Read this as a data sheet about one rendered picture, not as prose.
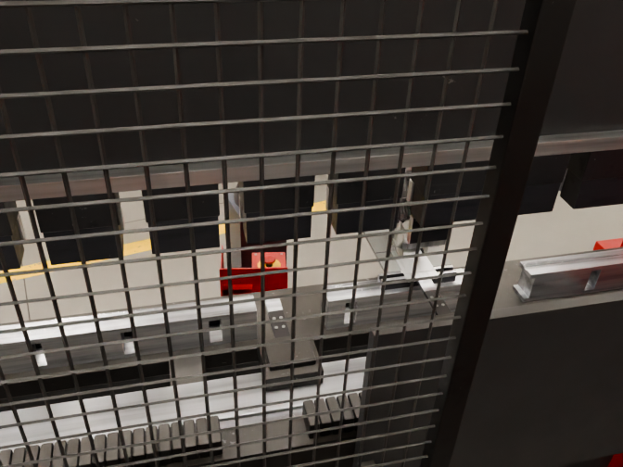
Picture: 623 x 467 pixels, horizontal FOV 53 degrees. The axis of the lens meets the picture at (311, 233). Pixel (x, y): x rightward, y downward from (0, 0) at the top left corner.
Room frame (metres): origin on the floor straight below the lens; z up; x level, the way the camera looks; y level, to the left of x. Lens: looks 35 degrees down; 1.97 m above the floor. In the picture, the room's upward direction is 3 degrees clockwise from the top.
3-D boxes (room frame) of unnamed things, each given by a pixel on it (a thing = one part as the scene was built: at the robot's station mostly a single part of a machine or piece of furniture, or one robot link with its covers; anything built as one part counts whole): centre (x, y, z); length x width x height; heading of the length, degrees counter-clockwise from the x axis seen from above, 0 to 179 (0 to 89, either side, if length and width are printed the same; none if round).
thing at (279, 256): (1.50, 0.17, 0.75); 0.20 x 0.16 x 0.18; 96
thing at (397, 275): (1.23, -0.27, 0.98); 0.20 x 0.03 x 0.03; 105
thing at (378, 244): (1.38, -0.24, 1.00); 0.26 x 0.18 x 0.01; 15
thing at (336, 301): (1.22, -0.23, 0.92); 0.39 x 0.06 x 0.10; 105
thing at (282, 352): (0.98, 0.05, 1.01); 0.26 x 0.12 x 0.05; 15
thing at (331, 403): (0.80, -0.18, 1.02); 0.37 x 0.06 x 0.04; 105
